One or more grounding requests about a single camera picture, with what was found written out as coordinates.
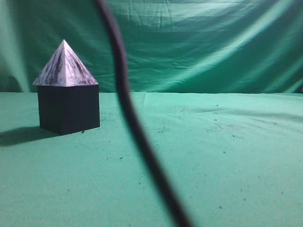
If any white purple-streaked square pyramid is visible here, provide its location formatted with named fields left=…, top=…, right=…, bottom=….
left=33, top=40, right=98, bottom=87

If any dark navy cube block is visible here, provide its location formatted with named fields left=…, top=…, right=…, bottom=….
left=37, top=85, right=100, bottom=135

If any black cable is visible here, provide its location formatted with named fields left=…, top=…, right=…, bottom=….
left=94, top=0, right=195, bottom=227

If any green table cloth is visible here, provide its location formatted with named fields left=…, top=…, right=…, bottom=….
left=0, top=92, right=303, bottom=227

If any green backdrop cloth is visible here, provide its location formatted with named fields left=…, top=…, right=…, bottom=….
left=0, top=0, right=303, bottom=93

